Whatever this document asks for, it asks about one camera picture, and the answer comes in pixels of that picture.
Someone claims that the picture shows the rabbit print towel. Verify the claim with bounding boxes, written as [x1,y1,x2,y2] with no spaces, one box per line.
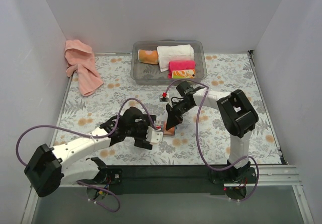
[162,121,177,136]

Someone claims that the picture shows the floral table mat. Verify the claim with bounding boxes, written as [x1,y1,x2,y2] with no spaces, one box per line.
[59,54,281,165]

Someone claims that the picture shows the orange print rolled towel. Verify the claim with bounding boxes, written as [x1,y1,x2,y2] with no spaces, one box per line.
[168,69,196,79]

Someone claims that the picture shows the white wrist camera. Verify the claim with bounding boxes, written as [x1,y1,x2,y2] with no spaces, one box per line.
[159,92,169,102]
[146,126,164,143]

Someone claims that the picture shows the aluminium frame rail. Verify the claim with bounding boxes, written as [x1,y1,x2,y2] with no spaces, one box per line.
[31,166,302,187]

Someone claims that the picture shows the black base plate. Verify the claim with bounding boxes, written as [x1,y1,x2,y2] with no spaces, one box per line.
[82,165,256,195]

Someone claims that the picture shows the clear plastic bin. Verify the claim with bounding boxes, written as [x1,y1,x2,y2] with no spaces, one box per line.
[131,40,207,85]

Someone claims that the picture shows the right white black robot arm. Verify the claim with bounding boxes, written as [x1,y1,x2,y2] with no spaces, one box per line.
[159,80,259,184]

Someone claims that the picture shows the hot pink rolled towel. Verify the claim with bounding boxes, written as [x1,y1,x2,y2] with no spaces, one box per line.
[169,60,196,73]

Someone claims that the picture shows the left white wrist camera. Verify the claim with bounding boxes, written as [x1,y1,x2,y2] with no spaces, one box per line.
[146,126,164,143]

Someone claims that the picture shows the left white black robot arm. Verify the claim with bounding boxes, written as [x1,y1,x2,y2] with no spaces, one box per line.
[24,107,163,197]

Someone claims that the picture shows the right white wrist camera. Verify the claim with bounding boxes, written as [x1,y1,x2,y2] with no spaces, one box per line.
[159,92,169,102]

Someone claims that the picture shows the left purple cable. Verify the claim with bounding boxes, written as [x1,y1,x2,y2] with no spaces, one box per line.
[15,97,162,212]

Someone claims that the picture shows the white rolled towel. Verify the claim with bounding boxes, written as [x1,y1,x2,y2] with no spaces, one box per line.
[156,44,194,72]

